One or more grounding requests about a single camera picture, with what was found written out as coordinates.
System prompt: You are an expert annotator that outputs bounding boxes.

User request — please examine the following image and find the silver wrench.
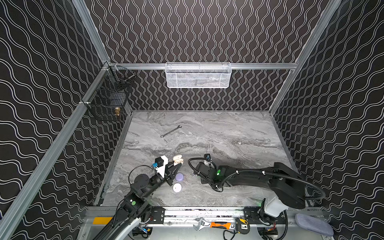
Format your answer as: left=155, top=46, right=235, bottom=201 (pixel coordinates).
left=160, top=125, right=182, bottom=138

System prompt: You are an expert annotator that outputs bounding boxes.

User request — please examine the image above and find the purple earbud case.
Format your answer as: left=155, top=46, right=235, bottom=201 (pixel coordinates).
left=175, top=173, right=185, bottom=182

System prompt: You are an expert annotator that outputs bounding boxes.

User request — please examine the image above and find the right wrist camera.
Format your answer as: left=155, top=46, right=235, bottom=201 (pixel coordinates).
left=204, top=154, right=213, bottom=165

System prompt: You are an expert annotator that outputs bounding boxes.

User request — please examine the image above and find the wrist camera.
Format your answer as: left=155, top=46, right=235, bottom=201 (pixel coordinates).
left=153, top=156, right=169, bottom=178
left=204, top=154, right=213, bottom=165

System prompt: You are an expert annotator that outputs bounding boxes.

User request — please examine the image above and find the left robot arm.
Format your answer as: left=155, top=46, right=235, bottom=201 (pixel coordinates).
left=94, top=162, right=183, bottom=240

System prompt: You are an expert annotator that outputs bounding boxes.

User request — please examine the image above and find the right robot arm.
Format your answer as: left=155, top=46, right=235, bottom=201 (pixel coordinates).
left=188, top=154, right=326, bottom=226

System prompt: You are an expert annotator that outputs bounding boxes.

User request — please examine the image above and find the beige earbud charging case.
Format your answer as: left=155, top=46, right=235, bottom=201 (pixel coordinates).
left=173, top=155, right=184, bottom=166

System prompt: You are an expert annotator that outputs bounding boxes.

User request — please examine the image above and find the adjustable wrench orange handle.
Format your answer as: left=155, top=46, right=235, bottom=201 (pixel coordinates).
left=193, top=218, right=236, bottom=231

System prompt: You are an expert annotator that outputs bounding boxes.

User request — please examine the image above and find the black tape measure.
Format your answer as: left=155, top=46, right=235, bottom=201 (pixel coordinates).
left=236, top=218, right=250, bottom=235

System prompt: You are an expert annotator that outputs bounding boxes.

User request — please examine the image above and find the black wire basket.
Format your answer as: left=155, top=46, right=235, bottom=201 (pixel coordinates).
left=86, top=67, right=137, bottom=122

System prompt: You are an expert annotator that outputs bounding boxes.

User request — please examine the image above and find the white round earbud case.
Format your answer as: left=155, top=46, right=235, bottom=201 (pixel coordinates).
left=173, top=183, right=182, bottom=193

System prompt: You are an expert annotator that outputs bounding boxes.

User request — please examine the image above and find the white mesh basket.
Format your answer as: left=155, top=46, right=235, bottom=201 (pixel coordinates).
left=165, top=62, right=232, bottom=89

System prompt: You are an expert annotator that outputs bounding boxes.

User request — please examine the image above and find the grey cloth pad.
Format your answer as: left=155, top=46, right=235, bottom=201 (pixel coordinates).
left=295, top=214, right=334, bottom=237

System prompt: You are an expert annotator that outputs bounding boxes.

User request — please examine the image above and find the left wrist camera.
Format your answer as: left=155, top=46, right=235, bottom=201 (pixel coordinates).
left=153, top=156, right=169, bottom=178

